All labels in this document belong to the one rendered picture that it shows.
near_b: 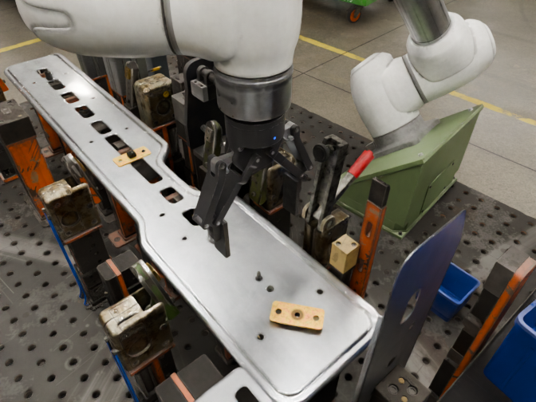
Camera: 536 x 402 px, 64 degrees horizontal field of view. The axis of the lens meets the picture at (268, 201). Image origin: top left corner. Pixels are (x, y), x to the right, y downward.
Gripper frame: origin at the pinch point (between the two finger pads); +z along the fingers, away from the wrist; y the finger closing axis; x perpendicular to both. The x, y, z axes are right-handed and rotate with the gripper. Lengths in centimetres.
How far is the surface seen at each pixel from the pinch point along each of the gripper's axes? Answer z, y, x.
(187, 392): 15.2, 19.9, 7.7
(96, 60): 12, -16, -102
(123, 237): 42, 6, -54
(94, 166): 13, 8, -49
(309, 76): 112, -210, -193
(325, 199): 1.8, -13.7, 1.2
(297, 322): 12.0, 1.5, 11.2
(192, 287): 13.1, 9.9, -6.0
